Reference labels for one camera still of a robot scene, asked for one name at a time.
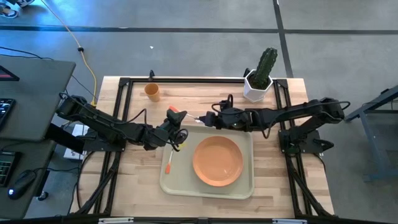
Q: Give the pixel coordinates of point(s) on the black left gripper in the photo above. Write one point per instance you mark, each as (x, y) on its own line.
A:
(158, 137)

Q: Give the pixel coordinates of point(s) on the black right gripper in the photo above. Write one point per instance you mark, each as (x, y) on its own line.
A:
(231, 119)

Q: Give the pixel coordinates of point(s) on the orange plastic cup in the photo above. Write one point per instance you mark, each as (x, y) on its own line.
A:
(152, 91)

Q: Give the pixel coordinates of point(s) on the orange plate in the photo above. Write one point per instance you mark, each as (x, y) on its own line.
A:
(217, 161)

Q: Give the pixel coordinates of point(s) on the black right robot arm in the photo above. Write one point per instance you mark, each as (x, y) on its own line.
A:
(295, 113)

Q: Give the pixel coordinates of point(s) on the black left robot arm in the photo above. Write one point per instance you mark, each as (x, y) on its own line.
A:
(102, 123)

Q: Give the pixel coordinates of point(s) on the beige plastic tray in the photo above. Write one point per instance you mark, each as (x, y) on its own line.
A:
(183, 186)

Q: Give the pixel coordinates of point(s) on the white faceted plant pot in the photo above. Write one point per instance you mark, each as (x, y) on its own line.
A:
(253, 96)

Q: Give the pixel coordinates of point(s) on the black table clamp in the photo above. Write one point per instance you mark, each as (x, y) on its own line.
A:
(151, 74)

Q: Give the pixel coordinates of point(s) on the green cactus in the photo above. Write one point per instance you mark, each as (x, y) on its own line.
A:
(264, 68)

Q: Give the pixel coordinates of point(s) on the white power strip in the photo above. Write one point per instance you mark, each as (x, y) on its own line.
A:
(73, 152)

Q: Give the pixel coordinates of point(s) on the grey side desk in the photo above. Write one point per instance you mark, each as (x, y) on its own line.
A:
(37, 93)
(34, 149)

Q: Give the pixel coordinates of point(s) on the black computer mouse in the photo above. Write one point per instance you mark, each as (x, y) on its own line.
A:
(21, 185)

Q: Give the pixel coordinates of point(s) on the black phone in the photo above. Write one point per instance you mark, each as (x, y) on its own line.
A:
(6, 112)

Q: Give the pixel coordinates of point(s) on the black red triangular object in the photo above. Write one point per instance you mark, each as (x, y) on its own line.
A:
(7, 76)

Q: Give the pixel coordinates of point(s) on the black keyboard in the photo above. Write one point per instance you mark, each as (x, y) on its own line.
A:
(6, 168)

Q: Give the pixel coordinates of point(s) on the person's shoe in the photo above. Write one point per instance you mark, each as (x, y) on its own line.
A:
(7, 12)
(25, 2)

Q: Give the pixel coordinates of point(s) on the black aluminium rig frame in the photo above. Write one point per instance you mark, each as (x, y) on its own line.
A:
(186, 80)

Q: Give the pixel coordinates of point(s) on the white bracket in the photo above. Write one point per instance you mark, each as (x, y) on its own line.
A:
(289, 221)
(116, 220)

